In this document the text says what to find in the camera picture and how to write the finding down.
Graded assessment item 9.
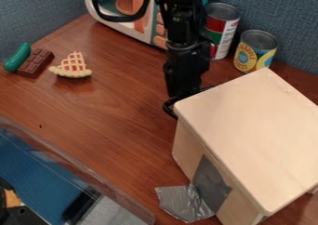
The green toy pickle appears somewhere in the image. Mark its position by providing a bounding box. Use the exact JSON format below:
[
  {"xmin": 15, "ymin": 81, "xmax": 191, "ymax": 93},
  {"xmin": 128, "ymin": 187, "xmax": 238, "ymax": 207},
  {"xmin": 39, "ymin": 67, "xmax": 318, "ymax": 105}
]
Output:
[{"xmin": 2, "ymin": 42, "xmax": 33, "ymax": 73}]

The toy pie slice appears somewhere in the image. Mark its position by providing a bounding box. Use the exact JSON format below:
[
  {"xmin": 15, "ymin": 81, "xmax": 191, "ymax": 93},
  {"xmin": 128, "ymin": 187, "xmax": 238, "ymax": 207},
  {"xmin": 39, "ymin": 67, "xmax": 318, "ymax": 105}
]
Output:
[{"xmin": 46, "ymin": 49, "xmax": 94, "ymax": 79}]

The cabinet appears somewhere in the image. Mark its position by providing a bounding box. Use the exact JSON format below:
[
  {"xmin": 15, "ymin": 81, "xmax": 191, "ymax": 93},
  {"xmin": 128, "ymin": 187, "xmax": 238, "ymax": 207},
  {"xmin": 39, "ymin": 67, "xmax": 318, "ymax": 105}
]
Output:
[{"xmin": 170, "ymin": 67, "xmax": 318, "ymax": 225}]

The brown toy chocolate bar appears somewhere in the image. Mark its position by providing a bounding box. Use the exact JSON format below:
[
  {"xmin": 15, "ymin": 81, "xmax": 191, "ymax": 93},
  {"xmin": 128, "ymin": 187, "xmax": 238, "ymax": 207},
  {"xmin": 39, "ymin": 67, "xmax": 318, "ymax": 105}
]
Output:
[{"xmin": 16, "ymin": 46, "xmax": 57, "ymax": 80}]

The yellow and blue can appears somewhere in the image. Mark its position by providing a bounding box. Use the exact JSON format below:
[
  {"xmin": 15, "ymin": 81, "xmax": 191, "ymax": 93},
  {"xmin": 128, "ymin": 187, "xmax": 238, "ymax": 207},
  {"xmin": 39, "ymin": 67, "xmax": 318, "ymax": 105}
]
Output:
[{"xmin": 231, "ymin": 29, "xmax": 280, "ymax": 74}]

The grey duct tape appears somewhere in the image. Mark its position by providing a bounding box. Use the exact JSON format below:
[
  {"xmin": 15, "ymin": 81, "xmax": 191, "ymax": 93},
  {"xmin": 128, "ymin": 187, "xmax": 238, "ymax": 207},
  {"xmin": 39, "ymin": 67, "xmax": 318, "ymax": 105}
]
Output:
[{"xmin": 153, "ymin": 153, "xmax": 234, "ymax": 224}]

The toy microwave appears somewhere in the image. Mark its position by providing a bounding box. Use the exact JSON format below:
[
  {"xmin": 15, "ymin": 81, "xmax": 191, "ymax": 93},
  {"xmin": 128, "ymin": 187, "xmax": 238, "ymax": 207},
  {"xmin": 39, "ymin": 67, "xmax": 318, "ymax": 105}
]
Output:
[{"xmin": 82, "ymin": 0, "xmax": 214, "ymax": 50}]

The red and white can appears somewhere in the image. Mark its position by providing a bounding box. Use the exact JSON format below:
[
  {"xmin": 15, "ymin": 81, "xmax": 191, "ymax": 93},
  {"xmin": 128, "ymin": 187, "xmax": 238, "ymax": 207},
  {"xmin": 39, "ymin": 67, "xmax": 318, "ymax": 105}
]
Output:
[{"xmin": 201, "ymin": 2, "xmax": 243, "ymax": 61}]

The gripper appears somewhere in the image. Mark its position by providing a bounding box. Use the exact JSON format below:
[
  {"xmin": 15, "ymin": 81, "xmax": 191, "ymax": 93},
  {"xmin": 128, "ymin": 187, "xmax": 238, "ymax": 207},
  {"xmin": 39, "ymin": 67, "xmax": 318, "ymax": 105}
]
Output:
[{"xmin": 161, "ymin": 40, "xmax": 213, "ymax": 99}]

